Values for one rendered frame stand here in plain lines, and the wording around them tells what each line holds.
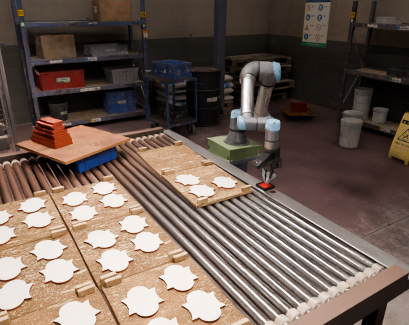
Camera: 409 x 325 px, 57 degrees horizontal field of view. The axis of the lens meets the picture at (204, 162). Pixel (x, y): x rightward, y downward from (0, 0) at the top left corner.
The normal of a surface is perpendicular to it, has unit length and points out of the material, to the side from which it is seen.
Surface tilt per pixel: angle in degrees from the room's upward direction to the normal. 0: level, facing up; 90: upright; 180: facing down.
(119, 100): 90
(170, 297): 0
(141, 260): 0
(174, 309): 0
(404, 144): 77
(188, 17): 90
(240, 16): 90
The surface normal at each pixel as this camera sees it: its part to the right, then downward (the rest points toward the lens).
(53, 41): 0.54, 0.48
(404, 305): 0.00, -0.92
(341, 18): -0.85, 0.20
